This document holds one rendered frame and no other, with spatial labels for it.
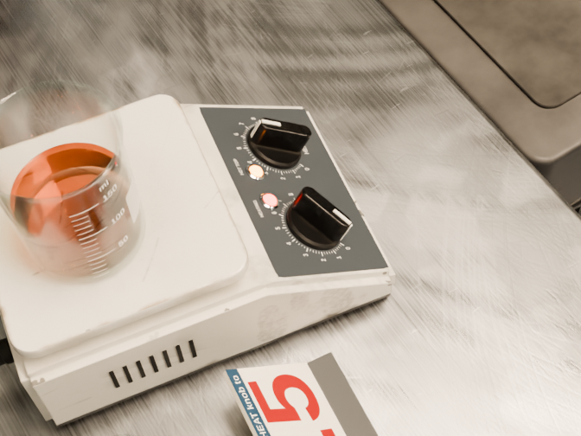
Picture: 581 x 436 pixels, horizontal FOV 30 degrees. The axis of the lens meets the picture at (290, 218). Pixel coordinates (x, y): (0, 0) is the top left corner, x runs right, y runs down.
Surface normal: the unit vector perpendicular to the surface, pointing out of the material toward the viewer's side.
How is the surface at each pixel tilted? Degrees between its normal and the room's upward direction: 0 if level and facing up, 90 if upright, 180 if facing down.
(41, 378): 0
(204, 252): 0
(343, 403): 0
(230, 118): 30
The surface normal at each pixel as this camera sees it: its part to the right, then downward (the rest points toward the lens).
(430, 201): -0.04, -0.52
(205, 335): 0.38, 0.78
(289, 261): 0.43, -0.62
